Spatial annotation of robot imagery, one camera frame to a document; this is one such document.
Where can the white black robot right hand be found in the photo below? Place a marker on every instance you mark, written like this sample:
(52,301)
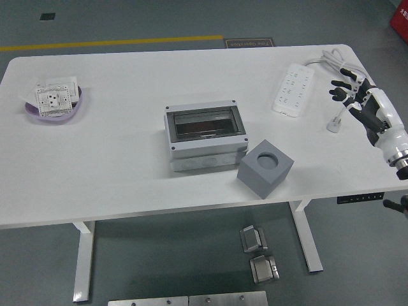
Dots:
(385,111)

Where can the grey electrical box with lid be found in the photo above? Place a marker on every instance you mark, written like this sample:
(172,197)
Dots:
(204,153)

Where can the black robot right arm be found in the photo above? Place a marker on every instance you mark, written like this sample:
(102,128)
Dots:
(402,165)

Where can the red box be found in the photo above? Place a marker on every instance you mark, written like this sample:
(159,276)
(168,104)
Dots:
(400,24)

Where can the grey cube with round hole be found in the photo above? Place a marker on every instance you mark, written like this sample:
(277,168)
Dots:
(264,178)

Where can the black table control panel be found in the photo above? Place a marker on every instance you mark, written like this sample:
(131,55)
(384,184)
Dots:
(360,198)

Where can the white power strip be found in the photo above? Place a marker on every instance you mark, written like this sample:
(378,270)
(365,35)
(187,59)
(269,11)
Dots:
(293,89)

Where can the white table leg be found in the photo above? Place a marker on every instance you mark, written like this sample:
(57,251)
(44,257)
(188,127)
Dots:
(83,261)
(307,236)

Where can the small metal block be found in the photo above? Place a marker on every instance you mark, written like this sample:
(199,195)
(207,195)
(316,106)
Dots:
(264,271)
(253,239)

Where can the grey metal plate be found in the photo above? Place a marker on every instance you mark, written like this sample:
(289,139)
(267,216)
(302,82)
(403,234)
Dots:
(146,301)
(228,299)

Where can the purple bowl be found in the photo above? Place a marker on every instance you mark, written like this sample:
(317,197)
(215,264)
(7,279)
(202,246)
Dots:
(75,110)

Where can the white printed socket panel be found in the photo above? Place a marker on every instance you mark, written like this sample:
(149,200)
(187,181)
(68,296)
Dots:
(52,100)

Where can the black floor hatch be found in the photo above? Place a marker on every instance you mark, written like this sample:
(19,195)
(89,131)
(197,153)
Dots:
(47,16)

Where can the white plain switch panel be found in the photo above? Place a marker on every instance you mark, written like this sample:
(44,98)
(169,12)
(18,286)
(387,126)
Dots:
(68,81)

